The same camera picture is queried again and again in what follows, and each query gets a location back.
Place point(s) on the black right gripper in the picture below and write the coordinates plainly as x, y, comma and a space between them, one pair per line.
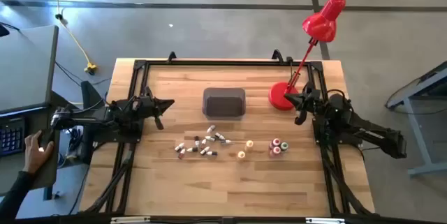
314, 103

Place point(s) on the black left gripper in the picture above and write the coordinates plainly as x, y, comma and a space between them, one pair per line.
146, 107

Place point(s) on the small food coloring dropper bottle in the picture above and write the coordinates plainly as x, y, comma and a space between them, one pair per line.
210, 138
226, 142
211, 128
220, 136
211, 153
179, 146

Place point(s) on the large red food coloring bottle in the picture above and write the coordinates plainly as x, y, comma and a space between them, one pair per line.
276, 142
276, 151

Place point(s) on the large green food coloring bottle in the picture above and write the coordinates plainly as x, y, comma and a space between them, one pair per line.
284, 146

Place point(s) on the small red food coloring bottle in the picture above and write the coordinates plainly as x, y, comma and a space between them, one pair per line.
182, 153
203, 143

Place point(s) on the grey translucent plastic bin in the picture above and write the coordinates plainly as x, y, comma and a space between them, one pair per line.
223, 102

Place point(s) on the large yellow food coloring bottle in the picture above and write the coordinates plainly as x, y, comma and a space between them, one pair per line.
241, 155
249, 144

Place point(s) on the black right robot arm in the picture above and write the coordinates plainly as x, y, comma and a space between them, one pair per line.
370, 131

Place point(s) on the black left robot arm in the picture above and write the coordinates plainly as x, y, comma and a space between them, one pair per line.
104, 114

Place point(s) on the person's forearm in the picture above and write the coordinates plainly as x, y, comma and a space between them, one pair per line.
14, 196

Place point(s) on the black desk leg base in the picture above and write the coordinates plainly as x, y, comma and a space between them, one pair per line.
90, 93

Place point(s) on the red desk lamp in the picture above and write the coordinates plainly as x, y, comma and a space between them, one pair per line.
323, 23

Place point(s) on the blue-grey side table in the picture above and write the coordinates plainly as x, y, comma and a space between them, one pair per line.
413, 126

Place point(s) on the silver aluminium bar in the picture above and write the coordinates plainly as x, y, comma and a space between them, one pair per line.
324, 220
129, 220

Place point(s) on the person's hand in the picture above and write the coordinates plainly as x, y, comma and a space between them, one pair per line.
35, 157

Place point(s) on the grey office desk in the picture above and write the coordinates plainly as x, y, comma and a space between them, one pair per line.
24, 67

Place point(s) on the black computer keyboard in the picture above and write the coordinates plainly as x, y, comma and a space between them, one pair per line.
12, 136

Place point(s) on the black device on desk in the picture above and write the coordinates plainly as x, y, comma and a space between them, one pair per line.
4, 30

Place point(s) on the black metal table frame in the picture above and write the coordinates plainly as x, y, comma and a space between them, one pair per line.
227, 63

